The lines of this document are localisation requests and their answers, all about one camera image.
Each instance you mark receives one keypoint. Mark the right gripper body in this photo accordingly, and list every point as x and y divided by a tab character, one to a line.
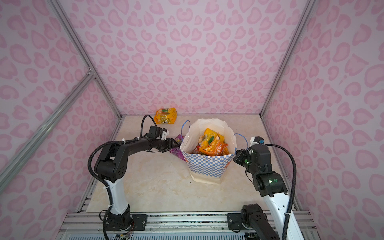
246	160

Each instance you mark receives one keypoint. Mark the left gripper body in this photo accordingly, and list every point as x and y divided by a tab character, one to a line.
163	146

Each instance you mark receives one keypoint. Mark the magenta grape candy bag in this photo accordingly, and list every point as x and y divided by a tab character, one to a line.
176	151

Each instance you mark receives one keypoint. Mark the orange snack packet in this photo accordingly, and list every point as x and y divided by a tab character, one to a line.
217	149

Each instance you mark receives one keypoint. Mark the white blue checkered paper bag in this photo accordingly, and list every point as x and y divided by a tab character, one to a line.
203	168

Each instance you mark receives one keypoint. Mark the yellow mango candy bag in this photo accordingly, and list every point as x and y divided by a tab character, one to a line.
208	137

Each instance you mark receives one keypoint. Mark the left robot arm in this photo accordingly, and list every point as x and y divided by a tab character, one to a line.
109	163

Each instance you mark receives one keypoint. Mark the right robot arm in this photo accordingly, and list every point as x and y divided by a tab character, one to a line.
279	200

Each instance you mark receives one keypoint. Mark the yellow orange candy bag back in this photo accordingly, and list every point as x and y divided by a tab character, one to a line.
166	116

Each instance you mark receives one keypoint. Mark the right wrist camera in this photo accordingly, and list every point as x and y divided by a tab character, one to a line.
256	141

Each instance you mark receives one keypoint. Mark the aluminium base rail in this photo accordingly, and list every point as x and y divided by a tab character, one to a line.
159	226

